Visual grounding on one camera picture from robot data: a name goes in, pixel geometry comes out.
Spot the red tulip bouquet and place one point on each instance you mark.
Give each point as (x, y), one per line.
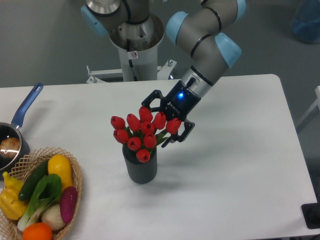
(141, 134)

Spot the blue translucent container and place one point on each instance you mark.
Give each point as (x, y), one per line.
(305, 23)

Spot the dark grey ribbed vase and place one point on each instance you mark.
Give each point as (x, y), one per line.
(140, 173)

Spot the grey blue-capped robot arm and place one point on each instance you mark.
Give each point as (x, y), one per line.
(200, 35)

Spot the white frame at right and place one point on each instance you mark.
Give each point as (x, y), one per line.
(310, 113)

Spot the yellow bell pepper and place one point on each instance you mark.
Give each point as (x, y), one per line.
(10, 205)

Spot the green cucumber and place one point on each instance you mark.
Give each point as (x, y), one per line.
(31, 182)

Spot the bread roll in pan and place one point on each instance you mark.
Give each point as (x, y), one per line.
(9, 148)

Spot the white garlic bulb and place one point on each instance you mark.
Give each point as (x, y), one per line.
(52, 217)

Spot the purple eggplant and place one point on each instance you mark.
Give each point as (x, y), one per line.
(68, 202)

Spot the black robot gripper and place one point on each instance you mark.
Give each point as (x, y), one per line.
(178, 103)

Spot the black device at table edge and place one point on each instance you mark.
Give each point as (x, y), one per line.
(311, 214)

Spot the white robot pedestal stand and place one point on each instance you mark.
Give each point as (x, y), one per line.
(137, 46)

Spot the green bok choy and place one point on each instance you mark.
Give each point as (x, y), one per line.
(47, 192)

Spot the woven wicker basket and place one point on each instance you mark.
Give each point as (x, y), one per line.
(22, 169)

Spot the orange fruit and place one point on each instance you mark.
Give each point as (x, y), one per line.
(38, 231)

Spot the blue-handled saucepan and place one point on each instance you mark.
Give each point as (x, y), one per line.
(8, 130)

